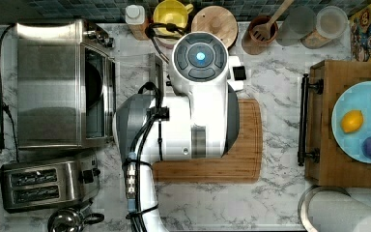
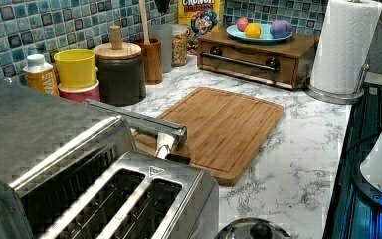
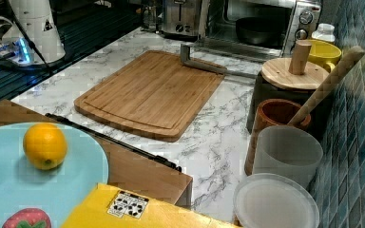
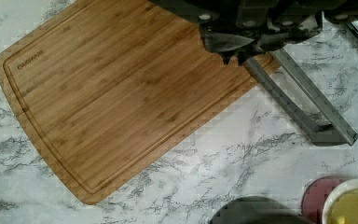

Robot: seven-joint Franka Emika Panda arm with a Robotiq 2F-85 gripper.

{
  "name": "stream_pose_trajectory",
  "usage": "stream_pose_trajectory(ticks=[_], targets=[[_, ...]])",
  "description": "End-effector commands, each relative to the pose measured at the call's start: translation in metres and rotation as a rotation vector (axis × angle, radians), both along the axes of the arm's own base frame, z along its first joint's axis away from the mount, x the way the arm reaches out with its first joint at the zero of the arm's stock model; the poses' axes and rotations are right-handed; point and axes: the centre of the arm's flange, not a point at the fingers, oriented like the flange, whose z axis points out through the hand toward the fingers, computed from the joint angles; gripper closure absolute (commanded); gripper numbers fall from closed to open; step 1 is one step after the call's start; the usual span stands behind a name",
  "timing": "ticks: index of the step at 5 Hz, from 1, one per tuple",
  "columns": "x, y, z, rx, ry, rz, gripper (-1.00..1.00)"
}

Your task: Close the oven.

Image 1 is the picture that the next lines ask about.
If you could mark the round wooden lid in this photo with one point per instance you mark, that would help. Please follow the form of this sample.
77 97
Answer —
217 21

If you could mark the yellow mug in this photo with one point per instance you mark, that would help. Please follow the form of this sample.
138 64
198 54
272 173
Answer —
172 11

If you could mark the frosted glass jar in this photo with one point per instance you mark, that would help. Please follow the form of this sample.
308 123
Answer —
299 22

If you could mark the wooden spatula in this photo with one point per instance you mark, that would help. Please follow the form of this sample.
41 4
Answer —
262 32

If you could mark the white cap bottle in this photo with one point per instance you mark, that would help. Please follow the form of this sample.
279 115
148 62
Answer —
137 21

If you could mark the yellow lemon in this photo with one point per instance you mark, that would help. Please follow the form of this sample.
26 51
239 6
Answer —
352 121

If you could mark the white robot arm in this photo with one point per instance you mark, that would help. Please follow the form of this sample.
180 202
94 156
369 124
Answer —
201 120

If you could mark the clear lidded jar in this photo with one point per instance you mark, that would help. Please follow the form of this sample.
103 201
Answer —
331 23

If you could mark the stainless steel two-slot toaster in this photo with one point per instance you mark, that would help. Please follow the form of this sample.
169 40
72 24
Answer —
50 183

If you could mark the glass oven door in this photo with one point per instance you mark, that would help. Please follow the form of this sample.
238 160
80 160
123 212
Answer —
135 70

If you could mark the wooden serving tray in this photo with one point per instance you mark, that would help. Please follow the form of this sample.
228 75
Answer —
325 163

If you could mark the wooden utensil holder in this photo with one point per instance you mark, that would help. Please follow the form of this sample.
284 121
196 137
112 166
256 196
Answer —
252 42

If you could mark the stainless steel toaster oven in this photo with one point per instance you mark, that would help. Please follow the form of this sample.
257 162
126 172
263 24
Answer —
65 83

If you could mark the stainless steel kettle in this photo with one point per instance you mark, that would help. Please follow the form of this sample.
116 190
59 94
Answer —
72 220

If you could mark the bamboo cutting board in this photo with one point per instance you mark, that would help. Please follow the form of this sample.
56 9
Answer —
242 164

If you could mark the light blue plate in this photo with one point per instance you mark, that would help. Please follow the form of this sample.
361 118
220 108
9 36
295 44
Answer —
357 97

